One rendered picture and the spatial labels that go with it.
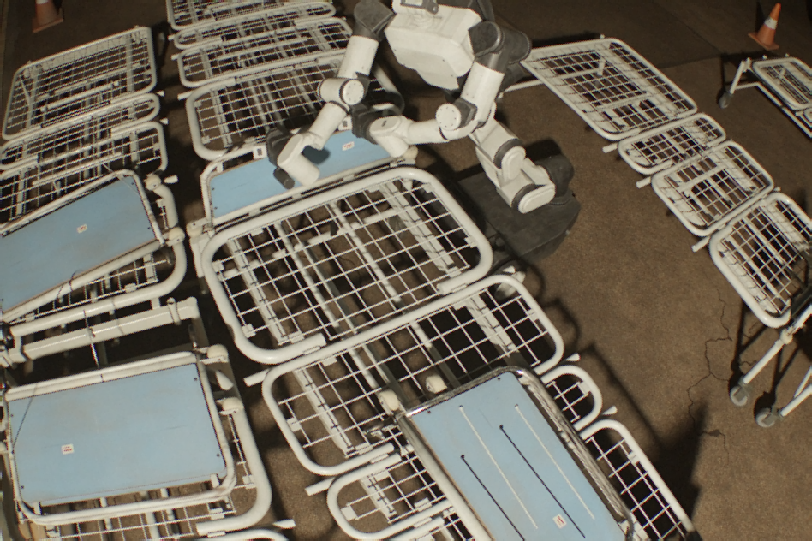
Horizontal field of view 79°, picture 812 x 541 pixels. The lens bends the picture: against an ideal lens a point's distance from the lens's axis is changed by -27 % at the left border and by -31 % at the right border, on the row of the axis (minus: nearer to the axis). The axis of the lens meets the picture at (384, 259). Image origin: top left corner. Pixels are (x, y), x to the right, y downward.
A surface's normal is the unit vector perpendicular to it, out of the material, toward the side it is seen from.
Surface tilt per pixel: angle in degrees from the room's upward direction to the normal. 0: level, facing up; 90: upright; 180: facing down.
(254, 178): 90
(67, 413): 7
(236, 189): 90
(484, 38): 66
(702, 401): 0
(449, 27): 30
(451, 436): 5
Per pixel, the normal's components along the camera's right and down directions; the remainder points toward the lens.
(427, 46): -0.59, 0.36
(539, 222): 0.07, -0.63
